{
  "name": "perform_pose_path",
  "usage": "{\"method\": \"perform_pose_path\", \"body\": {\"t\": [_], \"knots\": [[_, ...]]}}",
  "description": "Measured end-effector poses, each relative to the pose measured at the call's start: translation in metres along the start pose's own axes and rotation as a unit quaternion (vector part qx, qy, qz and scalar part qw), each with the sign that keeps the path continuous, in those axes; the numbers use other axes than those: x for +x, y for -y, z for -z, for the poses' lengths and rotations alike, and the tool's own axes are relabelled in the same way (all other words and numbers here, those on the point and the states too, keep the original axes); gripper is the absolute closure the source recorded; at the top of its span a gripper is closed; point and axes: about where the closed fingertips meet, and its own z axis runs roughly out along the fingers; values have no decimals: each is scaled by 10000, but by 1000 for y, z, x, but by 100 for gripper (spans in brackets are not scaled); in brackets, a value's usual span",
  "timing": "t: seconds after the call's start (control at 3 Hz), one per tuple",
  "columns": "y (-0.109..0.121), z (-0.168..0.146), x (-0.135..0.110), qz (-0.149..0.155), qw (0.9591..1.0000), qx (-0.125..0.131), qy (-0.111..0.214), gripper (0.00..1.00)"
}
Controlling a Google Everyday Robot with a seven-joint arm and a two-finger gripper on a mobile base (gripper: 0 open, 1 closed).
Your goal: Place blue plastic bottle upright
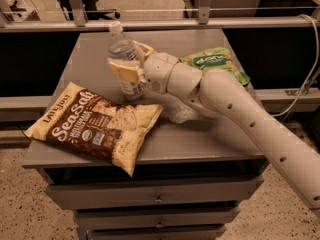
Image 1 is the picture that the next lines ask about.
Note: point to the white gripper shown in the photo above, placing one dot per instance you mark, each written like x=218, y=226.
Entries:
x=157, y=70

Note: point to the clear blue plastic bottle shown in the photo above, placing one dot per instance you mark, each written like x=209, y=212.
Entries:
x=122, y=50

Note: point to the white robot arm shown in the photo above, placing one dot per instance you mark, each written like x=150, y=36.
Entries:
x=219, y=92

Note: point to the green snack pouch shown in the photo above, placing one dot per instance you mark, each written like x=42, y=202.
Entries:
x=216, y=58

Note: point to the yellow brown chips bag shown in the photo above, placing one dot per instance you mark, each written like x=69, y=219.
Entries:
x=89, y=123

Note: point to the grey drawer cabinet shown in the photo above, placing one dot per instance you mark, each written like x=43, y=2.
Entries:
x=203, y=169

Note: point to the top drawer knob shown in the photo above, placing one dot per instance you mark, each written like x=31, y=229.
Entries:
x=158, y=199

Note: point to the drawer knob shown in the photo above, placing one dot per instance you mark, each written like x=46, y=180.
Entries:
x=158, y=199
x=159, y=225

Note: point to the metal railing frame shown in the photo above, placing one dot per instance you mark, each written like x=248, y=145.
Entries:
x=47, y=15

